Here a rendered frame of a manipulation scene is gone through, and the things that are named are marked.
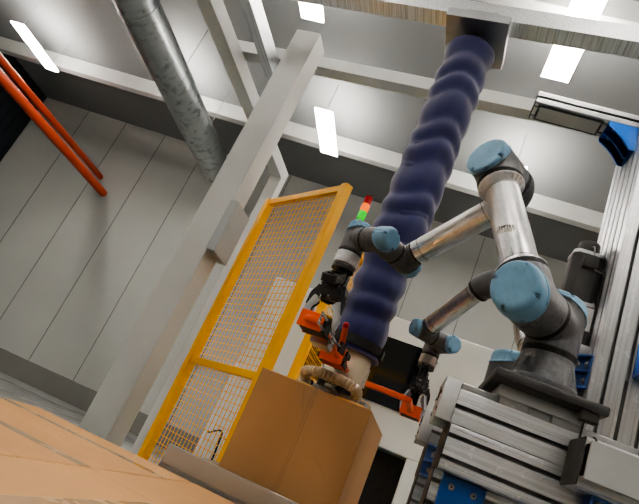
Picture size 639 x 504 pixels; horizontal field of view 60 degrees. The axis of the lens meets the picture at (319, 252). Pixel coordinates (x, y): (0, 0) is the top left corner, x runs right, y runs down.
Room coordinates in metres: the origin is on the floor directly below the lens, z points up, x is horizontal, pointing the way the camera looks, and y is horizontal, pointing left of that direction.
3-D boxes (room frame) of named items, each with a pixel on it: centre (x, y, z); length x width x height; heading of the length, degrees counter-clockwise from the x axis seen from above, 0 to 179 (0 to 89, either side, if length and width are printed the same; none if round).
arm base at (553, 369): (1.16, -0.56, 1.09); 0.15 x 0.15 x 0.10
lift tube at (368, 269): (2.14, -0.28, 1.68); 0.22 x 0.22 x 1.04
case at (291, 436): (2.15, -0.27, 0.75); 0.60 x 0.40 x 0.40; 161
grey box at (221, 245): (2.80, 0.48, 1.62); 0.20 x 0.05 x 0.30; 161
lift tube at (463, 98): (2.14, -0.28, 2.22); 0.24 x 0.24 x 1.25
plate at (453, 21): (2.14, -0.28, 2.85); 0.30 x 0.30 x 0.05; 71
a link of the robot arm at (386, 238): (1.52, -0.16, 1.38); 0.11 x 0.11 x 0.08; 36
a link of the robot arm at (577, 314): (1.15, -0.56, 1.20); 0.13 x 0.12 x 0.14; 126
